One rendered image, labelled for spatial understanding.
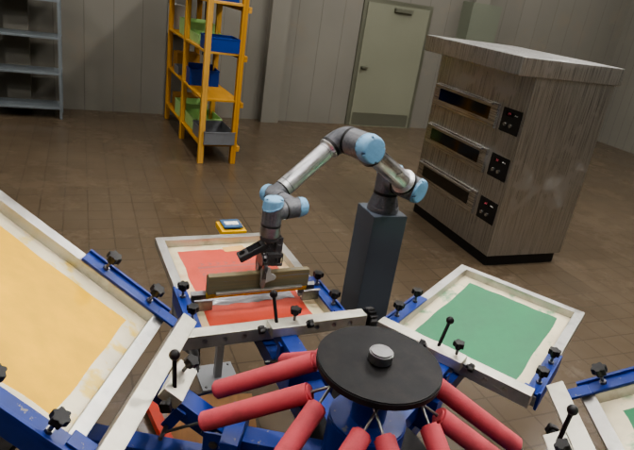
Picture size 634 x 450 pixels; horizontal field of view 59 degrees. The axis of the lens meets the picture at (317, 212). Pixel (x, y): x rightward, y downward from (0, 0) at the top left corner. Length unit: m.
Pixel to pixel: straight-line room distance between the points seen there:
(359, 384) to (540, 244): 4.53
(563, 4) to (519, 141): 7.58
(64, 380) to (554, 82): 4.42
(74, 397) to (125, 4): 7.89
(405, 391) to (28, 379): 0.87
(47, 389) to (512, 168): 4.29
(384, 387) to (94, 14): 8.17
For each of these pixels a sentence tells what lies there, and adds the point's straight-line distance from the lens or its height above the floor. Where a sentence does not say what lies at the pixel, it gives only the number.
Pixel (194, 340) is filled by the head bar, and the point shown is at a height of 1.03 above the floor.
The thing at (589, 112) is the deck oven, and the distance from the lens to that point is 5.52.
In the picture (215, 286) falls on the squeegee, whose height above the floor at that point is 1.07.
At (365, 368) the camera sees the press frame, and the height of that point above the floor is 1.32.
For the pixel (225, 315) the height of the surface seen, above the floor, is 0.96.
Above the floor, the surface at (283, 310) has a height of 0.96.
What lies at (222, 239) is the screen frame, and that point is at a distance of 2.71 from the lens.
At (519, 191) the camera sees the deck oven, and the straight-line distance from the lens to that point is 5.29.
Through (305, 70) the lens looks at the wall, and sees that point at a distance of 9.76.
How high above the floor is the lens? 2.13
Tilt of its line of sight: 21 degrees down
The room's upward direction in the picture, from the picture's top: 9 degrees clockwise
